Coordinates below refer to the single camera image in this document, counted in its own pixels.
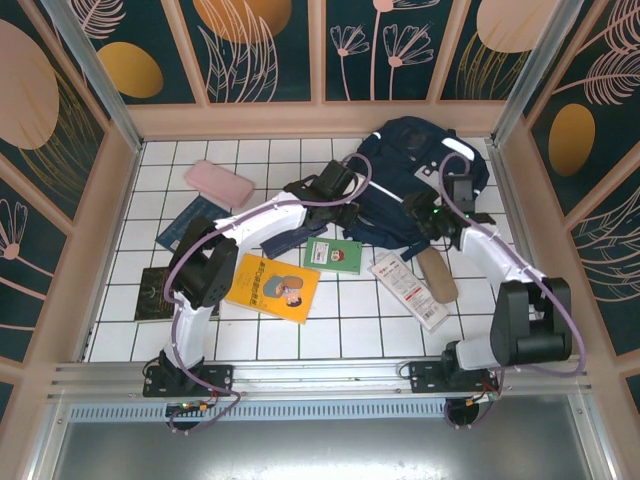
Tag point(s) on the green notebook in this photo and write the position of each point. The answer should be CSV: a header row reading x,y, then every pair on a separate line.
x,y
332,255

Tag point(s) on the navy book with yellow label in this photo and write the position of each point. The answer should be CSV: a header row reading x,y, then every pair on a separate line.
x,y
280,245

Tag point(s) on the navy blue backpack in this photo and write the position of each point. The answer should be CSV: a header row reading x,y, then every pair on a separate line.
x,y
405,145

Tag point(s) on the white ruler set package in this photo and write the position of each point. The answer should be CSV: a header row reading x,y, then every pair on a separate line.
x,y
405,285

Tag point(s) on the yellow cartoon picture book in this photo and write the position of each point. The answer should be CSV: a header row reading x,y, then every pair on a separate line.
x,y
270,290

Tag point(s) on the pink pencil case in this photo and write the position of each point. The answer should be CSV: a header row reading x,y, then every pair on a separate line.
x,y
220,182

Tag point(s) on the dark teal gold-print notebook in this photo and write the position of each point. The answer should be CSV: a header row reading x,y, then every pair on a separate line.
x,y
187,212

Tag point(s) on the black book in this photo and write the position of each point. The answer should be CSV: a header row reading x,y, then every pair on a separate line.
x,y
150,295

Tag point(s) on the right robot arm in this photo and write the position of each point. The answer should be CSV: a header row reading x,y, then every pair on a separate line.
x,y
530,320

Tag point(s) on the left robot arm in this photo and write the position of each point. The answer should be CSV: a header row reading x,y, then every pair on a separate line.
x,y
200,270

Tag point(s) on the tan pencil pouch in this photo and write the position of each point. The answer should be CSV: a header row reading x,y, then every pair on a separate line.
x,y
437,277

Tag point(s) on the yellow power connector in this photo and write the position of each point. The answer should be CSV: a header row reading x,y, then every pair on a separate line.
x,y
472,401
202,408

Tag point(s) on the grey metal front panel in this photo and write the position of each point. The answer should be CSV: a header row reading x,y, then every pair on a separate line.
x,y
320,450

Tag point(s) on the aluminium side rail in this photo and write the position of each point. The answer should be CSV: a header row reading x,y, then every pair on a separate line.
x,y
526,250

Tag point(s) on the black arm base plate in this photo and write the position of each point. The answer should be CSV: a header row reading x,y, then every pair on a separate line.
x,y
422,375
220,375

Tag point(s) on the aluminium front rail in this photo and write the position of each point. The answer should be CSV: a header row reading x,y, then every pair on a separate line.
x,y
320,372

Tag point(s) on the aluminium corner post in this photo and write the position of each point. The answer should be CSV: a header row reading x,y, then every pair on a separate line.
x,y
535,70
100,75

